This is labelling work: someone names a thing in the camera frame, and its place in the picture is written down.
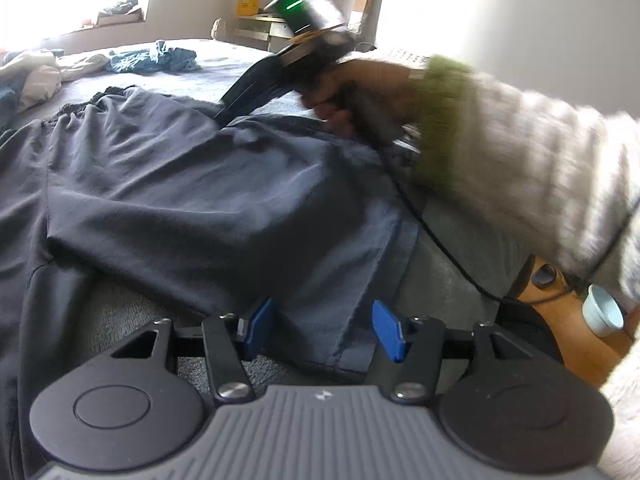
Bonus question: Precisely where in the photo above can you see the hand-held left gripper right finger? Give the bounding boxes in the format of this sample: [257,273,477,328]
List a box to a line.
[367,299,553,403]

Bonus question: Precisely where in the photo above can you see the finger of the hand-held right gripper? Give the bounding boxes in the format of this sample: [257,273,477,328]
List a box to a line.
[214,55,301,126]

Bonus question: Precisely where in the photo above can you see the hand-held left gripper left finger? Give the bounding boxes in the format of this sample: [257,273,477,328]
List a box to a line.
[111,297,276,405]

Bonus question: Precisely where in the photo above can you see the dark navy pants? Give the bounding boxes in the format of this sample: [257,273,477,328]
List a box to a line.
[0,85,421,480]

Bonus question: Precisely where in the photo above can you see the person's right hand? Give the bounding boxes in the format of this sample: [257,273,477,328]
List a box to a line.
[300,57,427,141]

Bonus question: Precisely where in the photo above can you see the cream desk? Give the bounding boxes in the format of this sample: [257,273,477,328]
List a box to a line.
[232,12,301,53]

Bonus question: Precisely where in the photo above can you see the light blue garment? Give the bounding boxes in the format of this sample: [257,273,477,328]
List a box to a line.
[107,41,201,75]

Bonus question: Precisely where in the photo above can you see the cardboard box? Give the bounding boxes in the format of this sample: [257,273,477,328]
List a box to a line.
[95,0,146,26]

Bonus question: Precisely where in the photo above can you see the white cup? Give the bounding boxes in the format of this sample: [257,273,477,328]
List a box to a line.
[581,284,626,337]

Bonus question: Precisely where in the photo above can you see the person's fuzzy white sweater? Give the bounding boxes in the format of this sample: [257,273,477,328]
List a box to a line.
[597,347,640,480]

